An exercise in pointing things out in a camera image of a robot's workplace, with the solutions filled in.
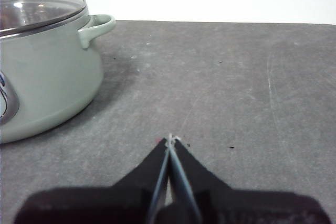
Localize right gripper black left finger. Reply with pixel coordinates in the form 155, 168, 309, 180
15, 137, 171, 224

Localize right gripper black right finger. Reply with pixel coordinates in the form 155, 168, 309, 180
156, 137, 332, 224

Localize glass lid with green knob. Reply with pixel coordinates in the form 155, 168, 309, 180
0, 0, 88, 37

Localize pale green electric pot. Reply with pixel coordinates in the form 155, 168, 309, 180
0, 14, 117, 145

